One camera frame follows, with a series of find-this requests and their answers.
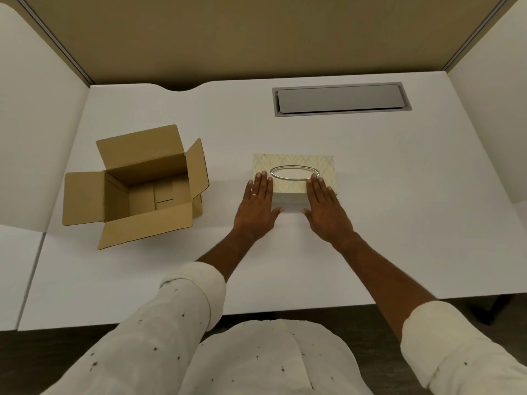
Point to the person's right hand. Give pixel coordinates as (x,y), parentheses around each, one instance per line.
(327,220)

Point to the person's left hand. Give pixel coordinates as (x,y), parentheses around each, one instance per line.
(255,217)

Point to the person's right little finger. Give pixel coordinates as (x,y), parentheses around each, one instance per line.
(330,196)

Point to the person's left thumb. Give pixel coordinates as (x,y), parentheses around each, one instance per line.
(278,212)

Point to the person's right thumb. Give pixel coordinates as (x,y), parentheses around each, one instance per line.
(307,213)

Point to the person's right middle finger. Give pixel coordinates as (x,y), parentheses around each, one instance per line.
(318,189)

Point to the person's left little finger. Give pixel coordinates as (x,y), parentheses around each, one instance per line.
(249,191)

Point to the person's left middle finger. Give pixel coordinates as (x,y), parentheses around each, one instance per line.
(263,185)

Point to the cream patterned tissue box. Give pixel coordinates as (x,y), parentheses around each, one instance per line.
(292,185)

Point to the person's left forearm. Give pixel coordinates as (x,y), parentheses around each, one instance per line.
(224,257)

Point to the person's right forearm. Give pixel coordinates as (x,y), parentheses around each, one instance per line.
(383,279)

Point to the open brown cardboard box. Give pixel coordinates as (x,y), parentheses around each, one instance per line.
(140,189)

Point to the white speckled shirt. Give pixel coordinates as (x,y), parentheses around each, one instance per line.
(263,357)

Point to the beige desk divider panel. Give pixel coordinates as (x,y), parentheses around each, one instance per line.
(255,36)

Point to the white side divider panel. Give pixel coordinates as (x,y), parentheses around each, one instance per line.
(490,119)
(37,131)

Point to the dark table leg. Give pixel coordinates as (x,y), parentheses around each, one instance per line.
(496,308)

